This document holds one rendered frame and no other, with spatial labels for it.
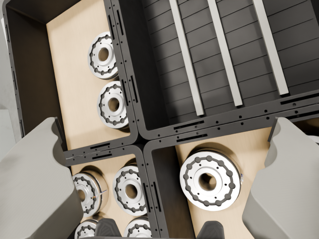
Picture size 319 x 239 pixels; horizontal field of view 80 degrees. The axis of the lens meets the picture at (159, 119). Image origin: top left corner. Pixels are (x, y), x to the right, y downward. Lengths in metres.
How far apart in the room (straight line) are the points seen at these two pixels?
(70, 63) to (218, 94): 0.39
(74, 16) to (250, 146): 0.52
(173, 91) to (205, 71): 0.07
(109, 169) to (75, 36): 0.35
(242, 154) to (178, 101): 0.15
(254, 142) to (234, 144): 0.03
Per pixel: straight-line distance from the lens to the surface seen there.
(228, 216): 0.40
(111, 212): 0.51
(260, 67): 0.37
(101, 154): 0.35
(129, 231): 0.46
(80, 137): 0.53
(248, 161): 0.37
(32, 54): 0.61
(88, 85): 0.52
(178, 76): 0.39
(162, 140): 0.29
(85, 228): 0.54
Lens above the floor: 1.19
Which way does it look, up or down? 65 degrees down
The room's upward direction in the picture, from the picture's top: 91 degrees counter-clockwise
